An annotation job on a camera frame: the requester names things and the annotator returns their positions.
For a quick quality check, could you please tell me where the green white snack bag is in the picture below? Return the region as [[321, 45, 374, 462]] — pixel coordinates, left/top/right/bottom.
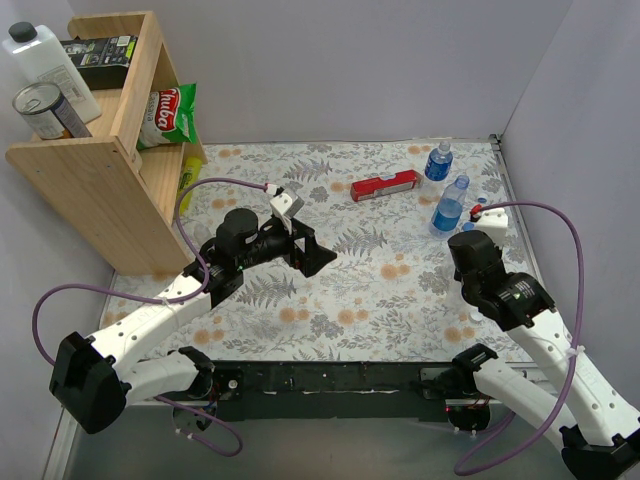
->
[[136, 84, 198, 150]]

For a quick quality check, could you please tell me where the black green box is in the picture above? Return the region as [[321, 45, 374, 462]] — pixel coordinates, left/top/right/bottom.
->
[[61, 35, 138, 91]]

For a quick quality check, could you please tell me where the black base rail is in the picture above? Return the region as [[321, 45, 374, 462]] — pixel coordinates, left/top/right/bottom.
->
[[199, 359, 501, 424]]

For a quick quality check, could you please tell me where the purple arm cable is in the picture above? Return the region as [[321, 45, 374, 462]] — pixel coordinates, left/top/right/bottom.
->
[[32, 177, 271, 457], [453, 200, 585, 476]]

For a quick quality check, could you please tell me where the wooden shelf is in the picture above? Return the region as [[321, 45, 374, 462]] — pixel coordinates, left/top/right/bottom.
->
[[6, 11, 206, 276]]

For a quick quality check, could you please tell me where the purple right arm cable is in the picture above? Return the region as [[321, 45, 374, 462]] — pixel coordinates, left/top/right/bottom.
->
[[453, 200, 585, 476]]

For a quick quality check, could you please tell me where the yellow marker tube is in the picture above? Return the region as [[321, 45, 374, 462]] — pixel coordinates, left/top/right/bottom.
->
[[175, 156, 203, 215]]

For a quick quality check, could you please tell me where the red toothpaste box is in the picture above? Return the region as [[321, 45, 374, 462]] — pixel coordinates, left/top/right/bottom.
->
[[350, 170, 423, 202]]

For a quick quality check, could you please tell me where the Pocari Sweat blue label bottle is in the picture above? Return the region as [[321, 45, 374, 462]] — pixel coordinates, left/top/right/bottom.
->
[[425, 141, 453, 182]]

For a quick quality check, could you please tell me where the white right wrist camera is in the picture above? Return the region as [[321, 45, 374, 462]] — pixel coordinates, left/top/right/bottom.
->
[[470, 205, 509, 249]]

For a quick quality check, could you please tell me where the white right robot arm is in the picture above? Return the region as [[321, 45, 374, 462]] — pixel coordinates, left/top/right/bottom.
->
[[448, 230, 639, 479]]

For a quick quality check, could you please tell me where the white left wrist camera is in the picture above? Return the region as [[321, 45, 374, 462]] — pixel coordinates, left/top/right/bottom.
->
[[265, 183, 304, 234]]

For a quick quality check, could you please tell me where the floral patterned table mat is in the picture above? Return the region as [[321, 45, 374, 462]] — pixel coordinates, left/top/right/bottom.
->
[[99, 140, 555, 363]]

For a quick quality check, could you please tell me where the metal tin can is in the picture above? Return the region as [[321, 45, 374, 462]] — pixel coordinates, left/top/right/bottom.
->
[[12, 82, 91, 140]]

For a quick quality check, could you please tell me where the blue label crushed bottle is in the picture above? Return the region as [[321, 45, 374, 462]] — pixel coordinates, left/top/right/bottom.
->
[[429, 175, 470, 238]]

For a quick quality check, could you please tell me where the white bottle black cap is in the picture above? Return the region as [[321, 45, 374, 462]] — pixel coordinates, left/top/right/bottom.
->
[[2, 21, 102, 123]]

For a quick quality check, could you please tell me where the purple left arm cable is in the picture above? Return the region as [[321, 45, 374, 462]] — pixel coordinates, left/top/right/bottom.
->
[[32, 177, 271, 457]]

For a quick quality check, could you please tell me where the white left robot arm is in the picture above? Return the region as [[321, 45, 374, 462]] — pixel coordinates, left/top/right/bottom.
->
[[49, 208, 337, 434]]

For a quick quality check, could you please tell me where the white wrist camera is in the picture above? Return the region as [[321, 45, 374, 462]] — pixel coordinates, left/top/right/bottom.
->
[[265, 183, 304, 234], [470, 205, 509, 249]]

